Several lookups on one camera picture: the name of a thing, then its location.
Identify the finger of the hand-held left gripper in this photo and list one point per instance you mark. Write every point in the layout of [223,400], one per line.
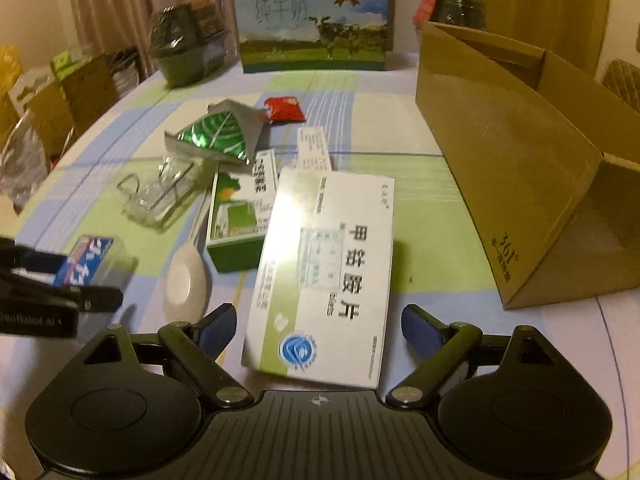
[30,259]
[90,299]

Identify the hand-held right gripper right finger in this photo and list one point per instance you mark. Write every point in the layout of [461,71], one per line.
[417,329]

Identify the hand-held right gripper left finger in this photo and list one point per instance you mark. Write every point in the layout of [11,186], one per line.
[220,329]

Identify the blue tissue pack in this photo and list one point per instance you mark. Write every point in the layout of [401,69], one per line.
[87,255]

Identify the green medicine box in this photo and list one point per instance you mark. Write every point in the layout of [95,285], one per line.
[235,220]

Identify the large white medicine box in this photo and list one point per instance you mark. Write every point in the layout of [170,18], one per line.
[325,260]

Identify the clear plastic container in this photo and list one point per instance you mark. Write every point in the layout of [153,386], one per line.
[155,200]

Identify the brown cardboard box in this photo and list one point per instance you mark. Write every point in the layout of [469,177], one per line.
[500,150]

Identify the desktop with checked tablecloth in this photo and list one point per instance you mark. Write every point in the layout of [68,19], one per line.
[375,125]

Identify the white plastic spoon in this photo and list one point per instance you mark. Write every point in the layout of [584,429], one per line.
[182,280]

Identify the grey plastic bag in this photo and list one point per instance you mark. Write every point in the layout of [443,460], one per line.
[22,160]

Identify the brown gift box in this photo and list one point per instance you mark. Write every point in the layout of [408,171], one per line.
[65,100]

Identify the yellow plastic bag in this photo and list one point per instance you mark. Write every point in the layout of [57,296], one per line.
[9,72]

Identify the green foil packet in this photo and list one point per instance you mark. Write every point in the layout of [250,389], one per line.
[210,130]

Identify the slim white paper box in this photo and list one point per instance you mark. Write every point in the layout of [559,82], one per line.
[312,147]

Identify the small red packet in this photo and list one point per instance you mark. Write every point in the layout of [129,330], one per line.
[285,109]

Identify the blue cow-print milk carton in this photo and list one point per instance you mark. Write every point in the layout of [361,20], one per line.
[310,20]

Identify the chair with quilted cover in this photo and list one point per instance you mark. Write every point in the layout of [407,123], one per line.
[622,80]

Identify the red lidded container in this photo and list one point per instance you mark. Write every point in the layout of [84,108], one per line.
[425,6]

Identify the black wrapped bowl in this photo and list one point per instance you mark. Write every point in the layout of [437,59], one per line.
[460,7]

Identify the wooden door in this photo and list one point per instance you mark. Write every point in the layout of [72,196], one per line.
[540,0]

